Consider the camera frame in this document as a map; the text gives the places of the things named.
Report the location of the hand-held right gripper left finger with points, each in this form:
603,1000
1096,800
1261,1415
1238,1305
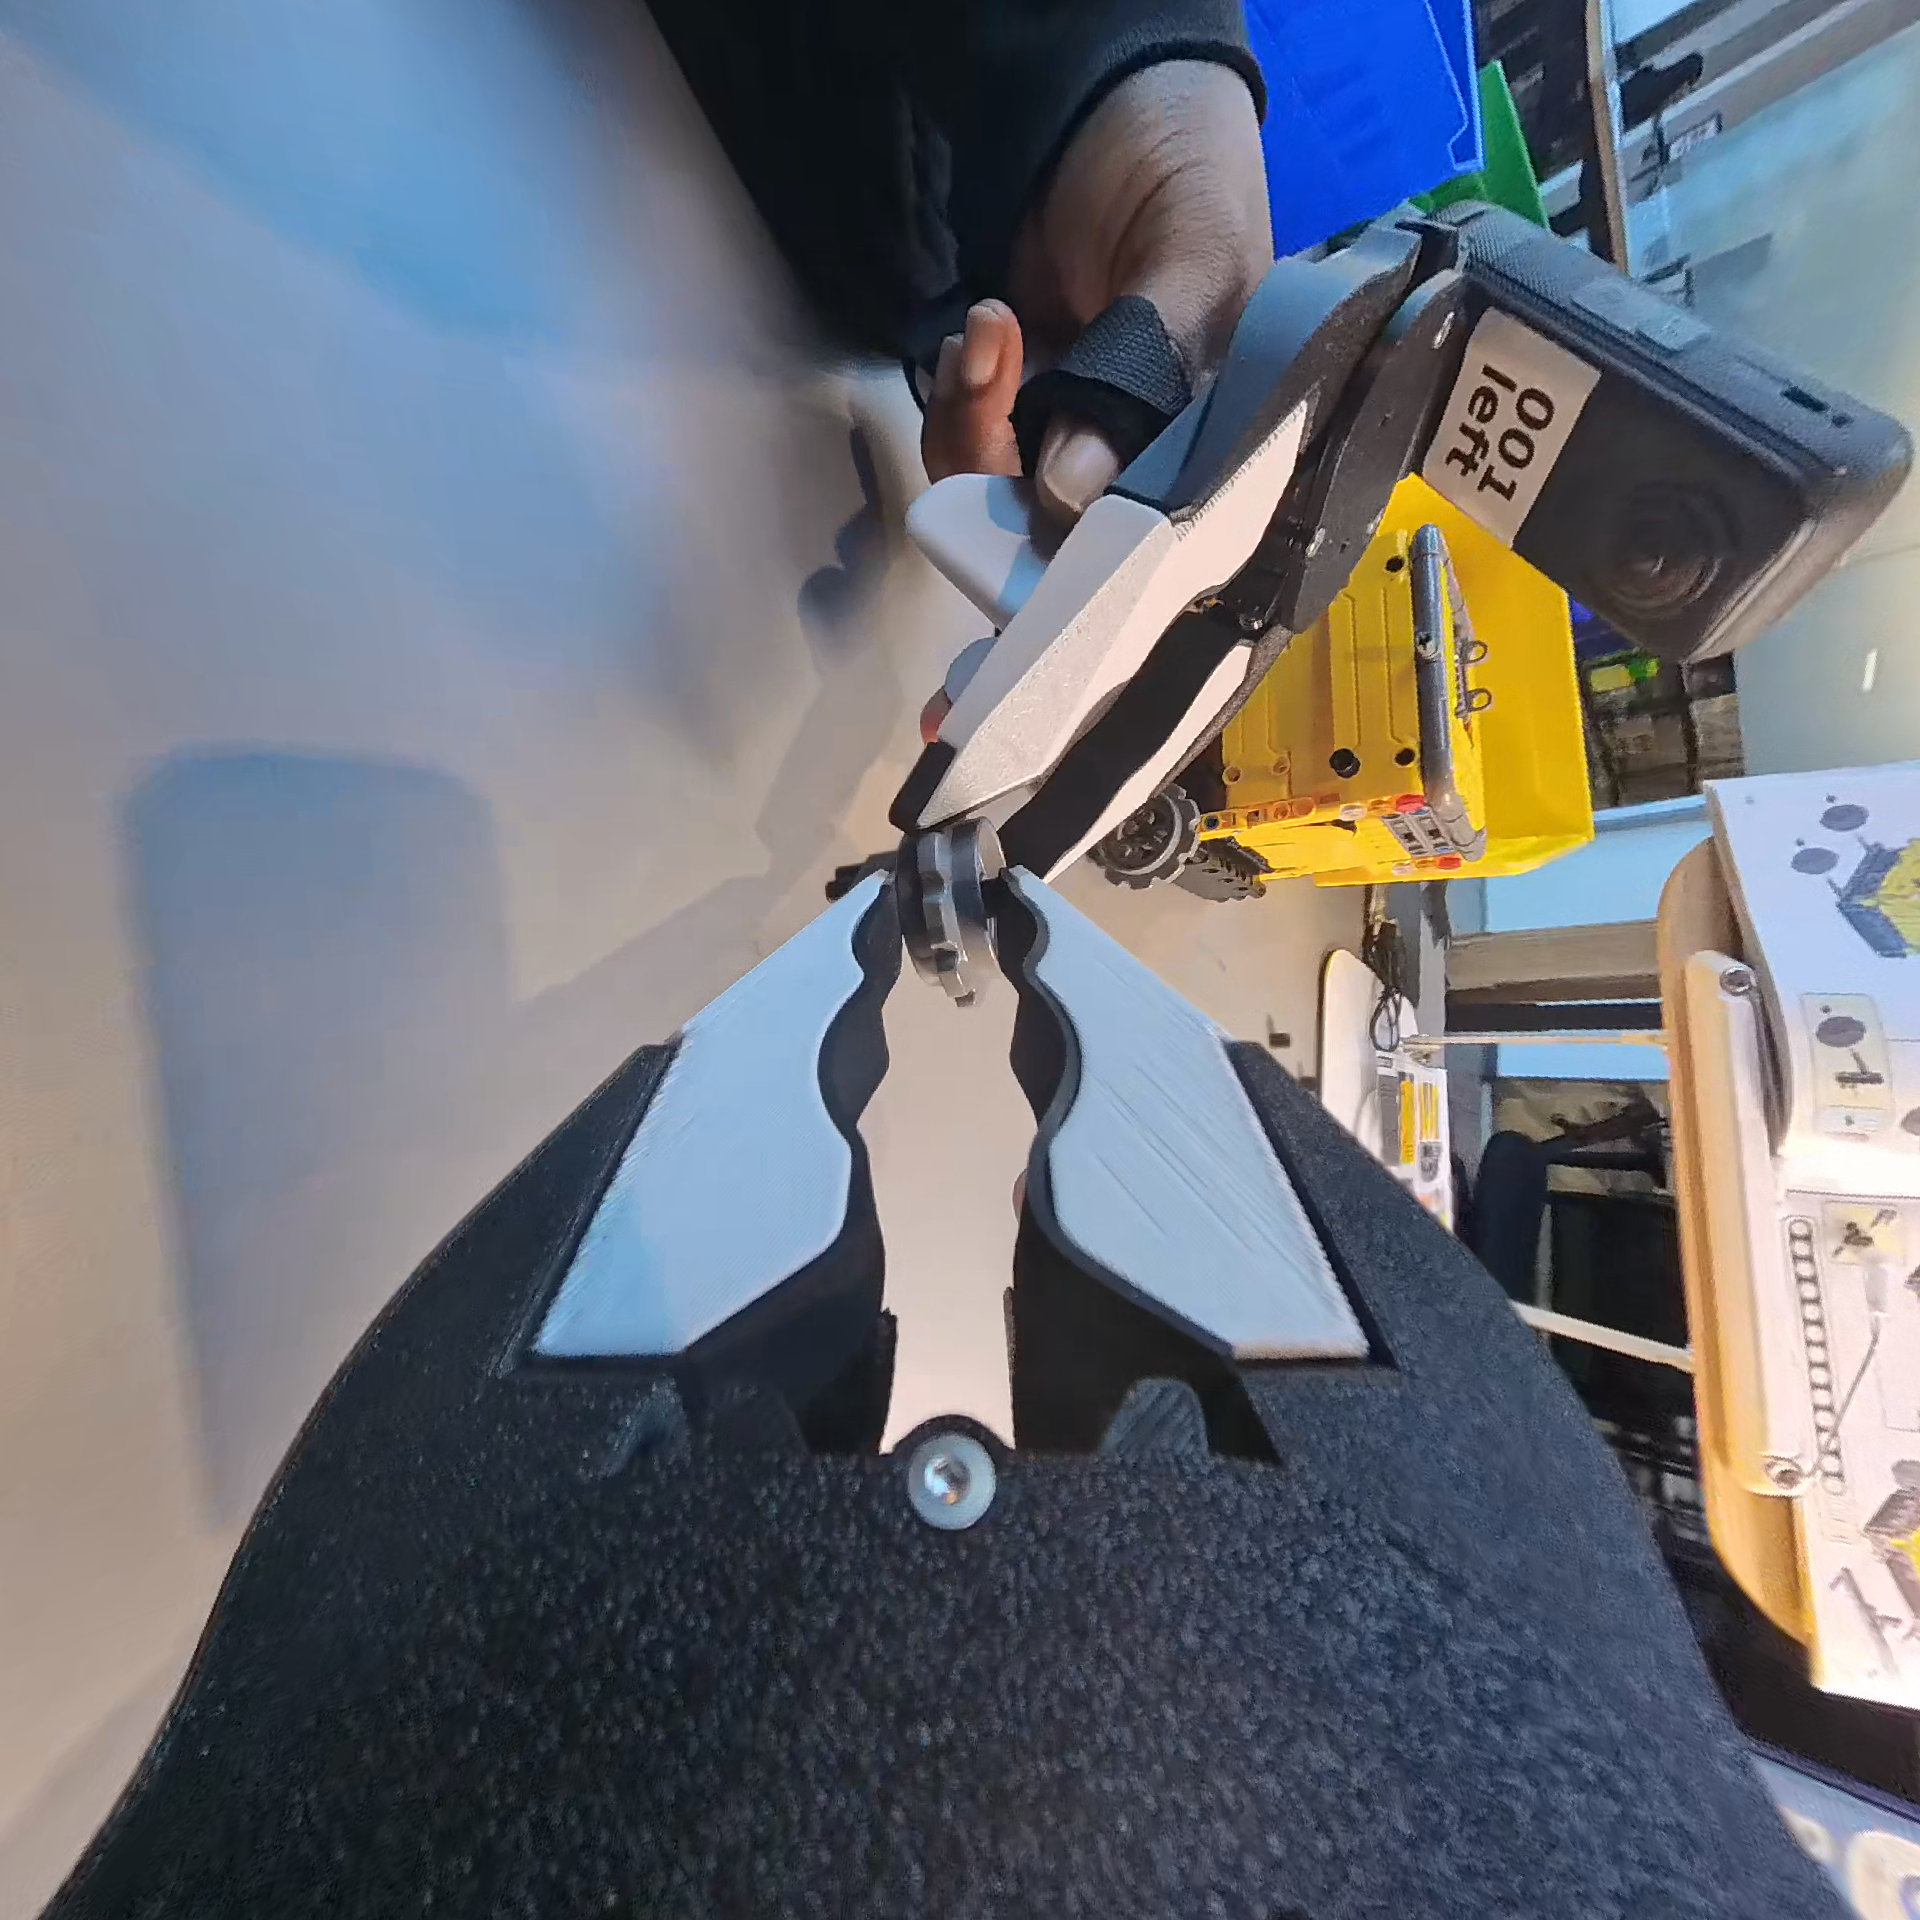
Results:
707,1201

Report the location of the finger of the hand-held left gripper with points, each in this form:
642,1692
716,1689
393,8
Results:
1096,616
1157,752

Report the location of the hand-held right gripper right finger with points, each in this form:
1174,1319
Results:
1185,1201

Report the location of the yellow toy brick vehicle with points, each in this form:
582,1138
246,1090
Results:
1335,719

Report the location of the small grey toy wheel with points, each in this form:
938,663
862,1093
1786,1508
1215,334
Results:
955,915

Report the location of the person's left forearm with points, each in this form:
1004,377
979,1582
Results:
870,121

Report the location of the grey desk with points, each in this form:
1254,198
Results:
359,602

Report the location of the person's left hand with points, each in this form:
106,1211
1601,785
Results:
1157,198

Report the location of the white oval board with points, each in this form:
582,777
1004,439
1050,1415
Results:
1355,1083

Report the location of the green plastic bin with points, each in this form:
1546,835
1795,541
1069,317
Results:
1498,165

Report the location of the blue plastic bin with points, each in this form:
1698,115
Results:
1350,107

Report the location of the yellow plastic bin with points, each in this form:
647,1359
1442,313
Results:
1532,752

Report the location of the frosted glass partition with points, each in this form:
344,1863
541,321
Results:
1830,241

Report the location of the printed picture sheet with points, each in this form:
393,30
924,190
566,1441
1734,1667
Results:
1861,1201

